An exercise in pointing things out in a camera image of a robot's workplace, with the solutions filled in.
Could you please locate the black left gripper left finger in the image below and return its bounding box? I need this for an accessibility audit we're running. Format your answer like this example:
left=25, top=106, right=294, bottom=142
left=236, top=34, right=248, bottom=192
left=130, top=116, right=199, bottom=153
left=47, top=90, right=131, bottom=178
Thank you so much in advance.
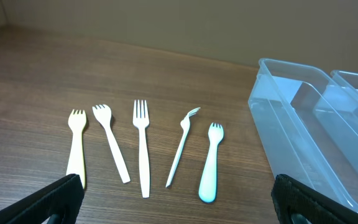
left=0, top=174, right=85, bottom=224

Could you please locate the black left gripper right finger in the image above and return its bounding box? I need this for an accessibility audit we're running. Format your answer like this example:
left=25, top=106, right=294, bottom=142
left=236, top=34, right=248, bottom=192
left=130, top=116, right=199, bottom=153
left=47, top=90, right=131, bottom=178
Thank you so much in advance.
left=271, top=174, right=358, bottom=224

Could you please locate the white long plastic fork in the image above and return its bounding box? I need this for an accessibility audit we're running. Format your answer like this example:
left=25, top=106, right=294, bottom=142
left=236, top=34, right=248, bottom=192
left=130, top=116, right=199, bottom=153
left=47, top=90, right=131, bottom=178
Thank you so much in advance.
left=133, top=100, right=150, bottom=198

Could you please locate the white short plastic fork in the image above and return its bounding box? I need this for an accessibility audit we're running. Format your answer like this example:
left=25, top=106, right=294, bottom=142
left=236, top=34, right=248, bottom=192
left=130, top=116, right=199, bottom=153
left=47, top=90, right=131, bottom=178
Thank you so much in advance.
left=92, top=105, right=131, bottom=184

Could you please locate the light blue plastic fork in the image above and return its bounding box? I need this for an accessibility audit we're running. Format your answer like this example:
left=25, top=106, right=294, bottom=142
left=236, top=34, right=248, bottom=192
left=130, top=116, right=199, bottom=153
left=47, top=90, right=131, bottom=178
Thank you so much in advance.
left=198, top=123, right=224, bottom=203

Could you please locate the clear left plastic container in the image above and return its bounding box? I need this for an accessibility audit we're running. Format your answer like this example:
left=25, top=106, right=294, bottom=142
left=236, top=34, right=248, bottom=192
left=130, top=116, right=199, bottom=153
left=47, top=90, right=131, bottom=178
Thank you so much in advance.
left=248, top=58, right=358, bottom=213

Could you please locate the yellow plastic fork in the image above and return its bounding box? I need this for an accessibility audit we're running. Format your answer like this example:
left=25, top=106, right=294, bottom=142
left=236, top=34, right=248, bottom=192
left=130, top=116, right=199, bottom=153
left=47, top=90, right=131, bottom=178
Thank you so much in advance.
left=66, top=109, right=87, bottom=189

